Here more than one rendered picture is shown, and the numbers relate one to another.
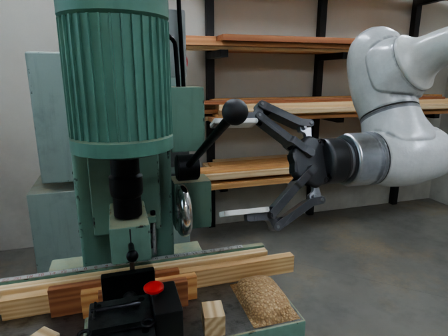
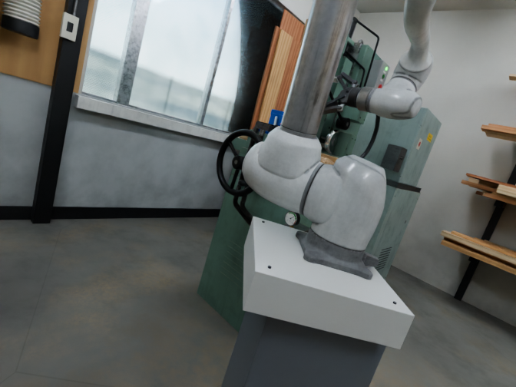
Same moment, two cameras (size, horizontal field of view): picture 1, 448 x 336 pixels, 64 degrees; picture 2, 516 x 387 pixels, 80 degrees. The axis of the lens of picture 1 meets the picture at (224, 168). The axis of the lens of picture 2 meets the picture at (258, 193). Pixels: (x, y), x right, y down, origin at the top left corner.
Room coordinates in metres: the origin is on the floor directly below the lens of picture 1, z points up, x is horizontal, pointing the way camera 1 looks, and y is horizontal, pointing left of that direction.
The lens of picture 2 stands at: (-0.32, -1.08, 0.95)
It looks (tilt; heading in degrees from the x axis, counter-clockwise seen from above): 11 degrees down; 57
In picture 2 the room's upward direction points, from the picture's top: 17 degrees clockwise
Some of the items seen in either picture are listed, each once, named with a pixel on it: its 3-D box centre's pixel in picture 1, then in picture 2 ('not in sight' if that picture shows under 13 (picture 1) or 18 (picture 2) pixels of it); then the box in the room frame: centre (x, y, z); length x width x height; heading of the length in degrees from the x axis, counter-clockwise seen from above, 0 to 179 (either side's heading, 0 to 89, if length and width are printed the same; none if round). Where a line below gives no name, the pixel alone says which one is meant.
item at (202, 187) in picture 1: (191, 201); (342, 144); (0.85, 0.08, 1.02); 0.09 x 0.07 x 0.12; 107
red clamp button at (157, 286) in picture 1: (153, 287); not in sight; (0.47, 0.10, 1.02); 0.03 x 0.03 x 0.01
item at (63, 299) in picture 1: (117, 291); not in sight; (0.60, 0.20, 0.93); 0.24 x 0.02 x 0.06; 107
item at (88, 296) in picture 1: (141, 294); not in sight; (0.60, 0.16, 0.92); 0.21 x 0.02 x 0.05; 107
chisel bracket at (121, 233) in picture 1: (130, 233); not in sight; (0.65, 0.18, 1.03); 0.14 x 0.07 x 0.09; 17
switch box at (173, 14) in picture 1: (171, 45); (376, 78); (0.98, 0.14, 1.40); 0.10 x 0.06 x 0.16; 17
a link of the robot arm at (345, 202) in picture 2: not in sight; (348, 197); (0.31, -0.53, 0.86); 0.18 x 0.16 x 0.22; 125
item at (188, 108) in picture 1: (185, 117); (358, 107); (0.88, 0.10, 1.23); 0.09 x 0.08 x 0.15; 17
